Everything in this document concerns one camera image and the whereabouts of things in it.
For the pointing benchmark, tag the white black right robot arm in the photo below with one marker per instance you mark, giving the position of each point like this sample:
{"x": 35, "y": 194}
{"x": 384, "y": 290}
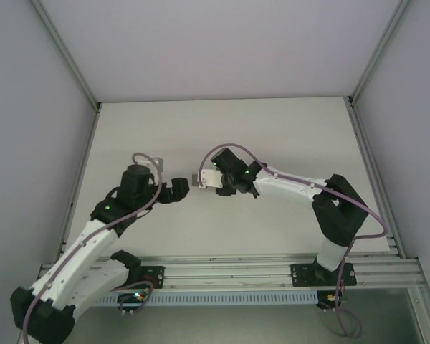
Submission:
{"x": 290, "y": 186}

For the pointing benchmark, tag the black electronics board with LED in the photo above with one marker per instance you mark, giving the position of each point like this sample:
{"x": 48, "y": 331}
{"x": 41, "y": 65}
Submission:
{"x": 134, "y": 296}
{"x": 329, "y": 298}

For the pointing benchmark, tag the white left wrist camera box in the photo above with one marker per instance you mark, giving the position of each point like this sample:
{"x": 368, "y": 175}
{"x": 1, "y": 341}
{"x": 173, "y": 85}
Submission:
{"x": 159, "y": 163}

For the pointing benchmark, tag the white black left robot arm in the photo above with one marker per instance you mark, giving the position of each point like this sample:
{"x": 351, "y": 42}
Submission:
{"x": 86, "y": 243}

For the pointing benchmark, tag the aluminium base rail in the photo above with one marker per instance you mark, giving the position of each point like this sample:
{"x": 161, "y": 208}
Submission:
{"x": 229, "y": 270}

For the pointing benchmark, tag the aluminium frame post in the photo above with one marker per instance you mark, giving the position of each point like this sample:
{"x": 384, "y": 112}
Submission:
{"x": 380, "y": 50}
{"x": 66, "y": 53}

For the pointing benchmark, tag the grey metal panel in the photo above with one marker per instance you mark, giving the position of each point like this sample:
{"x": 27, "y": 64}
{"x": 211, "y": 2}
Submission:
{"x": 218, "y": 324}

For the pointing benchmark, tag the aluminium side rail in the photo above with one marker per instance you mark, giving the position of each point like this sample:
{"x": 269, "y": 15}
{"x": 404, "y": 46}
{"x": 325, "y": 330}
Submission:
{"x": 82, "y": 168}
{"x": 372, "y": 179}

